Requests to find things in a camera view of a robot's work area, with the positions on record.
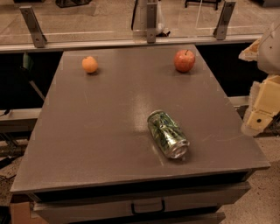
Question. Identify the red apple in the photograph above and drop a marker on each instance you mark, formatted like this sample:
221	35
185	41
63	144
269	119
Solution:
184	60

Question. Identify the right metal bracket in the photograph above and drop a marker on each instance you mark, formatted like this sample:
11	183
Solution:
220	32

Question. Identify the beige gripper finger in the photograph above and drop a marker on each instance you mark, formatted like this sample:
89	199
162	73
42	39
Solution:
263	105
250	53

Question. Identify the metal bracket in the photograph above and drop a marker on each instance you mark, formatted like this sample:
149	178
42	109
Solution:
37	36
151	21
220	32

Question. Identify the cardboard box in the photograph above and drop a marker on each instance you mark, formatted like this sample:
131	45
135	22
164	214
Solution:
21	211

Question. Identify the middle metal bracket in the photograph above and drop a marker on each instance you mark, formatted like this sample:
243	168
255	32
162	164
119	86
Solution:
151	21

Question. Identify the left metal bracket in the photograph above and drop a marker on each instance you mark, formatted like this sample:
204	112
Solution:
37	36

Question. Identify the grey cabinet drawer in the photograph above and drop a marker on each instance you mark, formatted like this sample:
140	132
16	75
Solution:
191	205

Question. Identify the metal rail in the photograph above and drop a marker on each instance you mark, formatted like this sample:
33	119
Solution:
102	44

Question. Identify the orange fruit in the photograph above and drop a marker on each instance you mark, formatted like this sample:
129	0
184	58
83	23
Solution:
89	64

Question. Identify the green soda can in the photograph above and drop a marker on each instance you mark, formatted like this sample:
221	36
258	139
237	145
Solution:
168	136

